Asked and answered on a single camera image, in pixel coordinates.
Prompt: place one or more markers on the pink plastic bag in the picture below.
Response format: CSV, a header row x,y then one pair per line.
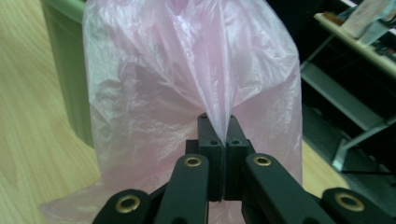
x,y
149,77

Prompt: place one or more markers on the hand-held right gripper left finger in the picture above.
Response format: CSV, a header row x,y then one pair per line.
x,y
214,168

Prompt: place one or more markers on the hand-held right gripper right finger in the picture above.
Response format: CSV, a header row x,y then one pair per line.
x,y
234,168

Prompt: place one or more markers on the green ribbed waste bin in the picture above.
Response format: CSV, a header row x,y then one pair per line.
x,y
68,62

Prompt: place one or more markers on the pale papers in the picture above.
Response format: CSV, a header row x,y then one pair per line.
x,y
364,21

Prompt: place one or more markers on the white frame desk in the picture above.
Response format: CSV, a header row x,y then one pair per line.
x,y
336,93

